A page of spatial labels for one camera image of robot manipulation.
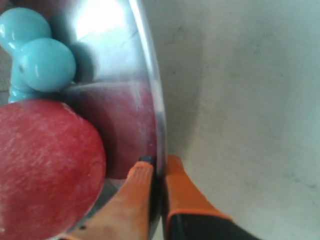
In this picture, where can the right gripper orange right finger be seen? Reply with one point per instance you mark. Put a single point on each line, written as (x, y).
(189, 215)

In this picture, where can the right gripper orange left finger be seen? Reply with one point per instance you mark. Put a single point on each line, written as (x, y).
(126, 215)

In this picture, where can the round steel plate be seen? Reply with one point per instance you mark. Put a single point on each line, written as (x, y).
(117, 88)

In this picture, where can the red apple toy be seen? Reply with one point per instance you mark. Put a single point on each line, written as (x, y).
(52, 169)

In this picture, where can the turquoise bone toy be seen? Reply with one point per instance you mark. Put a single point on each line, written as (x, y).
(41, 65)

